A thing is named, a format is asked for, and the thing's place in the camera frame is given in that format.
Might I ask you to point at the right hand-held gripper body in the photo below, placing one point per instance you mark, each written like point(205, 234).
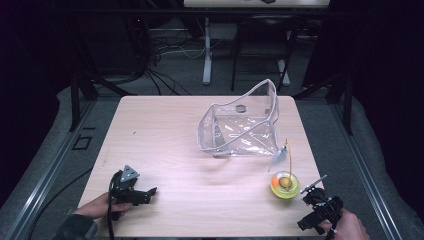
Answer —
point(322, 205)

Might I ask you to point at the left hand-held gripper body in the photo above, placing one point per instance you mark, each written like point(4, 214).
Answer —
point(126, 191)

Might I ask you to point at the yellow cat toy with feather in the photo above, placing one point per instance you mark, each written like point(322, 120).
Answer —
point(285, 190)

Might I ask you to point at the clear plastic bag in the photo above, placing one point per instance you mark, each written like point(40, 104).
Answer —
point(240, 130)

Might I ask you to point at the person's left hand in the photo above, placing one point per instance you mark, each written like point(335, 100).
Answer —
point(100, 207)

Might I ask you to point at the person's right hand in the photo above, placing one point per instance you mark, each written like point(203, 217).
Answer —
point(348, 227)

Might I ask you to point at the black metal stand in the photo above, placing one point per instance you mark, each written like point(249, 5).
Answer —
point(346, 100)
point(75, 100)

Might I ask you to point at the white desk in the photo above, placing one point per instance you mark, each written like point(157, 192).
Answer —
point(213, 36)

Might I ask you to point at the black chair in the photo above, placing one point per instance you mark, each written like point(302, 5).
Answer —
point(263, 40)

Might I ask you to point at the grey metal rail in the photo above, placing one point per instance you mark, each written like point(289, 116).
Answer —
point(365, 170)
point(46, 178)

